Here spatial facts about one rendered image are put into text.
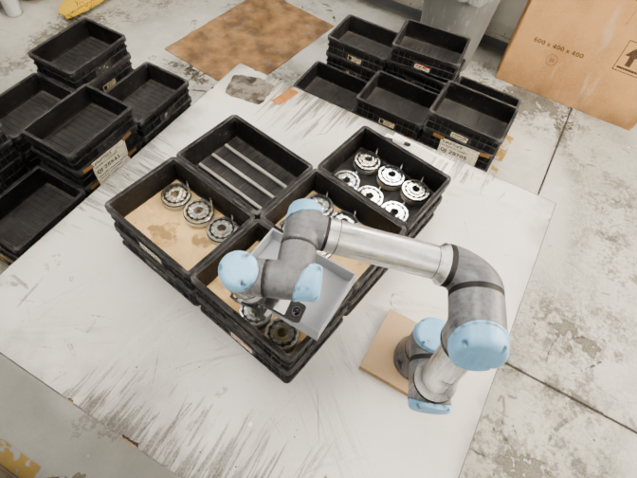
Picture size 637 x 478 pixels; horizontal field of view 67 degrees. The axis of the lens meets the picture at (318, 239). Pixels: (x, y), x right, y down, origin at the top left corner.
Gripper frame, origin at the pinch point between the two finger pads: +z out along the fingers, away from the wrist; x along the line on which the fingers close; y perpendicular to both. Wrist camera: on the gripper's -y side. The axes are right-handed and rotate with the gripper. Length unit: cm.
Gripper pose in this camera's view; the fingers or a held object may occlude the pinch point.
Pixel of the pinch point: (272, 307)
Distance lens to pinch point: 123.1
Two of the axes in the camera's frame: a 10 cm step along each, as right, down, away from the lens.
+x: -4.4, 8.6, -2.6
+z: 0.5, 3.2, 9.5
